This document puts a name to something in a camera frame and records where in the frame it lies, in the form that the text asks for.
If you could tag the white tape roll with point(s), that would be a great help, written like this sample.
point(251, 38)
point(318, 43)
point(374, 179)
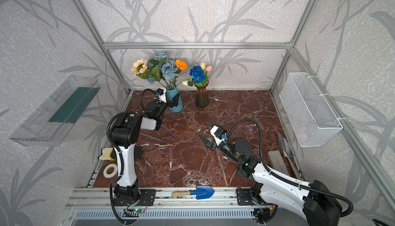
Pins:
point(110, 171)

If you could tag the clear acrylic wall shelf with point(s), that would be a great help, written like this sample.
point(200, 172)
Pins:
point(50, 123)

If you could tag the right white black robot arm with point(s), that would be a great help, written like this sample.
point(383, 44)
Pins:
point(311, 201)

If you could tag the yellow sunflower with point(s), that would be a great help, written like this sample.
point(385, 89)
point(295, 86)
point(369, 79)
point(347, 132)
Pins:
point(140, 69)

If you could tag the white wire basket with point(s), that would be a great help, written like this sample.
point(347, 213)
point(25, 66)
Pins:
point(311, 117)

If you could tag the aluminium front rail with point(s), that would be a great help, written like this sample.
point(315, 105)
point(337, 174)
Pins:
point(160, 198)

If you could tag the blue rose stem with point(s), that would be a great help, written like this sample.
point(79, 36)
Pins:
point(197, 76)

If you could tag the black yellow glove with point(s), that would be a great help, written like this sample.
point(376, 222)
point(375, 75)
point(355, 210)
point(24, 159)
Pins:
point(110, 154)

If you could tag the grey sponge block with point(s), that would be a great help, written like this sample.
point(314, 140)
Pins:
point(277, 162)

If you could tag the orange flower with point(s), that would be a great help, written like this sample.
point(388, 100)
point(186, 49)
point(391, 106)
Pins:
point(181, 65)

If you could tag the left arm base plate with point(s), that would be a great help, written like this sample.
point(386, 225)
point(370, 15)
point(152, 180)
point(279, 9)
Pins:
point(146, 197)

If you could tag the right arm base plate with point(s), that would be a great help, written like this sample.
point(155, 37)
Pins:
point(248, 197)

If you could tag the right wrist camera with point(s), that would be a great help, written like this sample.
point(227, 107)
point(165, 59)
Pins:
point(219, 134)

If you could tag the teal ceramic vase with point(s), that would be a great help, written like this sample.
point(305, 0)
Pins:
point(174, 100)

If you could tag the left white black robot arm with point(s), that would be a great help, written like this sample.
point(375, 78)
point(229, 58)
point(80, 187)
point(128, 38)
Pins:
point(123, 132)

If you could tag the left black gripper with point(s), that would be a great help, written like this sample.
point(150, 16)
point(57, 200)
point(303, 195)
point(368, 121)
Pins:
point(174, 103)

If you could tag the dark red glass vase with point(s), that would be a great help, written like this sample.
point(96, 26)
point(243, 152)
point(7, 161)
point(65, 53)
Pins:
point(201, 96)

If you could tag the pink tulip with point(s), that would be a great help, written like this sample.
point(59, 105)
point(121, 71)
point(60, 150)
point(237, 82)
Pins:
point(209, 68)

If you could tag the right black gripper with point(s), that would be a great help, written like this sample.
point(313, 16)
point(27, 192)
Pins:
point(207, 143)

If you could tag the blue garden trowel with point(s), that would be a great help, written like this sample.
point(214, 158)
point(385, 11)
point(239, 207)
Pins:
point(200, 192)

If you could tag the blue hydrangea bouquet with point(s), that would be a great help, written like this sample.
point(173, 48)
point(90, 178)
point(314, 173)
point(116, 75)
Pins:
point(163, 69)

